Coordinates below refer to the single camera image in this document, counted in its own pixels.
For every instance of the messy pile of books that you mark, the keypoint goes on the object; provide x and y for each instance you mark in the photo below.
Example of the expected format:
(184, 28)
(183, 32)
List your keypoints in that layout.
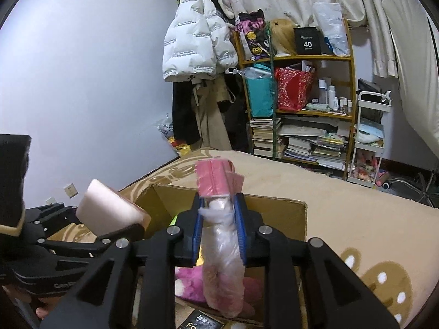
(315, 147)

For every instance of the plastic bag of toys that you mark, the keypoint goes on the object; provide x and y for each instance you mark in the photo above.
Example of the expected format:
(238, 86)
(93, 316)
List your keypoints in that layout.
(168, 133)

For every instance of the pink toy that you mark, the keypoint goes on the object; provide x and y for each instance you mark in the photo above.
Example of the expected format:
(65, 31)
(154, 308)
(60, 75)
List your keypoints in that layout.
(219, 281)

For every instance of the beige hanging trousers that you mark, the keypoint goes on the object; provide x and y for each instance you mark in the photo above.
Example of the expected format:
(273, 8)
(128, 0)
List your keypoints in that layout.
(212, 123)

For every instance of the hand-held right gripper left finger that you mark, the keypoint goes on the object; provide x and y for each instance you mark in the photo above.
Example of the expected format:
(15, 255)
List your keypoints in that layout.
(196, 234)

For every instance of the neat stack of books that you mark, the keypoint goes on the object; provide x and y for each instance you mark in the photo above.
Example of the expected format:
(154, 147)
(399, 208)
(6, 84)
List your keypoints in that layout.
(264, 137)

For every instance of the row of white bottles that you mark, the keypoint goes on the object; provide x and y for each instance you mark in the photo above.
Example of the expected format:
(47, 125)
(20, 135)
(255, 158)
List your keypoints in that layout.
(332, 99)

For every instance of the clear plastic bag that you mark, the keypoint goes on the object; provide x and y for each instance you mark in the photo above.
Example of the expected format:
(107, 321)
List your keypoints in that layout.
(253, 72)

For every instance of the pink plush rabbit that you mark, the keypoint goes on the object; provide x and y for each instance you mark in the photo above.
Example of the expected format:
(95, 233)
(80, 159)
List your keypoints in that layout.
(188, 282)

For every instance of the teal paper bag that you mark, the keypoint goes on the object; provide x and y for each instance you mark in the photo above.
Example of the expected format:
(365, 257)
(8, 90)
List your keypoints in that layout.
(260, 96)

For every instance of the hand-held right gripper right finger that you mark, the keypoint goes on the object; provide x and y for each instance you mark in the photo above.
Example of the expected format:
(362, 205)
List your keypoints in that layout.
(240, 234)

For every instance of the black hanging garment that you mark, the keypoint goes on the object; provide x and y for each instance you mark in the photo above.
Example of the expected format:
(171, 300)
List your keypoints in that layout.
(183, 113)

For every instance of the black pink patterned bag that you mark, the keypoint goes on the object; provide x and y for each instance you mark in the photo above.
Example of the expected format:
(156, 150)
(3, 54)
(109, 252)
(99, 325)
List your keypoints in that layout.
(252, 34)

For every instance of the blonde wig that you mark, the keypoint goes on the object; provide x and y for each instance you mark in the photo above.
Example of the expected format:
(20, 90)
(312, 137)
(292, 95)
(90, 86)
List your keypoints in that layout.
(283, 37)

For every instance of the white trolley cart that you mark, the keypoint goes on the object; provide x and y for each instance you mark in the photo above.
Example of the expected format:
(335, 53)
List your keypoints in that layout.
(368, 133)

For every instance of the wooden shelf rack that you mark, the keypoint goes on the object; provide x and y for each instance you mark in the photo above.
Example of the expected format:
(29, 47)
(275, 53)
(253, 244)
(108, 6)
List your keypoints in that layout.
(308, 57)

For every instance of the red patterned bag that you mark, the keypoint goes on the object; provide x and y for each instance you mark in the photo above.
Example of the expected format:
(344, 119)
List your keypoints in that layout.
(293, 90)

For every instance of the black chair base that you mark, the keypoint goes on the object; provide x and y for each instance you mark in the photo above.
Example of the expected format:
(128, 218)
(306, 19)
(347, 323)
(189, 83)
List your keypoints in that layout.
(415, 186)

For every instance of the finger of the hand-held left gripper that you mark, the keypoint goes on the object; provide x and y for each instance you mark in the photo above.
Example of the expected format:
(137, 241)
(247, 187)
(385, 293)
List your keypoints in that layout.
(85, 248)
(51, 212)

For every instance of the white printed puffer jacket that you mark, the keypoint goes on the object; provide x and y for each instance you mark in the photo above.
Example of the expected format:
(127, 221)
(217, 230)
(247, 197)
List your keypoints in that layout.
(192, 41)

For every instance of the black printed box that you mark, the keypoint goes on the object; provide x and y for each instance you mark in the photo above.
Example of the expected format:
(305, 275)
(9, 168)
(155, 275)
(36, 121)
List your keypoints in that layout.
(307, 43)

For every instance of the black hanging coat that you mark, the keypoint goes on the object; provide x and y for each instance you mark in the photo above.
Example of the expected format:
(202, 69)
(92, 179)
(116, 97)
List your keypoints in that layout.
(238, 116)

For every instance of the cardboard box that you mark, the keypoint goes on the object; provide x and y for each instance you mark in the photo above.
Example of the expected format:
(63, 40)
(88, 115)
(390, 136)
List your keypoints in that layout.
(274, 212)

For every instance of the green tissue pack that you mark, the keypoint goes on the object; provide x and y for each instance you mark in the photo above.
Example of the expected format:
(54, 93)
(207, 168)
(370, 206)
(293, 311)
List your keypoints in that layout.
(173, 220)

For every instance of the white plastic bag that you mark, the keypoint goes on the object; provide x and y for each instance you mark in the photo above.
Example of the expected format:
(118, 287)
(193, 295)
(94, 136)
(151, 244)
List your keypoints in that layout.
(331, 27)

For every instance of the black printed booklet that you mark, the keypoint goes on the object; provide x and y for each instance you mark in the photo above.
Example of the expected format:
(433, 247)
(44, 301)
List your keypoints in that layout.
(200, 322)

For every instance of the pink swiss roll plush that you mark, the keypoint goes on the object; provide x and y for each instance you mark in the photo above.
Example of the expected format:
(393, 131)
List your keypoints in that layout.
(109, 209)

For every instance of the white wall socket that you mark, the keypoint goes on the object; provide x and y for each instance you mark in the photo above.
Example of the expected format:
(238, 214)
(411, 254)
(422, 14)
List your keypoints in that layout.
(70, 190)
(51, 200)

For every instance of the person's left hand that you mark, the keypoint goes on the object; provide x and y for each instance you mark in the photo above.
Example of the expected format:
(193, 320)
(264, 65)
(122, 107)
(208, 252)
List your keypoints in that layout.
(44, 312)

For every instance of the white padded cover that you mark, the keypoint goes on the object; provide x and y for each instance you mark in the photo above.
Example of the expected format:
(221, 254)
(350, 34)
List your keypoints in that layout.
(418, 75)

